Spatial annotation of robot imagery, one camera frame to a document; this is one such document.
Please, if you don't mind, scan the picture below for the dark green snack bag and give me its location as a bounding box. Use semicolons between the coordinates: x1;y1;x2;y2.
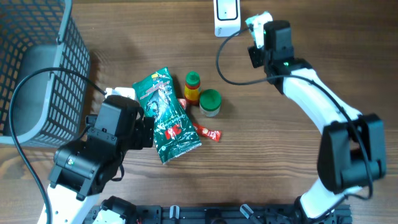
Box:
132;67;201;164

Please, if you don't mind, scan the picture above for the small red white candy pack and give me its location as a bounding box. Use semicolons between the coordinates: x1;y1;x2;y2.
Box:
178;98;187;110

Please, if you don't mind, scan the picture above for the sauce bottle green cap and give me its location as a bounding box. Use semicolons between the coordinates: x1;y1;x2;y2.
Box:
184;71;201;105

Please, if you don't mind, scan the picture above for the jar with green lid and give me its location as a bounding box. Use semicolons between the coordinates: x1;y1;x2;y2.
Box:
200;89;222;117

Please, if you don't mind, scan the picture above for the red coffee stick sachet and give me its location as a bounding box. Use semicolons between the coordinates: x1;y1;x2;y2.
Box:
193;123;221;142

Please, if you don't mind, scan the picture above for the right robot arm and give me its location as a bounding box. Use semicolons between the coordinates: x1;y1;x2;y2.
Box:
248;20;386;223

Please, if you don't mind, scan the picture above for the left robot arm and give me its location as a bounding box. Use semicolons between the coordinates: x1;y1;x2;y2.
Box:
39;95;155;223

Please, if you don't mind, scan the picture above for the white barcode scanner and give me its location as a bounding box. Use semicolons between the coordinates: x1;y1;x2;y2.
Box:
213;0;241;37

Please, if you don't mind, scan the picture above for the grey plastic mesh basket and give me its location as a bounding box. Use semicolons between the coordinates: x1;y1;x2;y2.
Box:
1;0;90;147

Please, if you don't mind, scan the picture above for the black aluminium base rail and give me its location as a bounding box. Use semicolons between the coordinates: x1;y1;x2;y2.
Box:
83;203;353;224

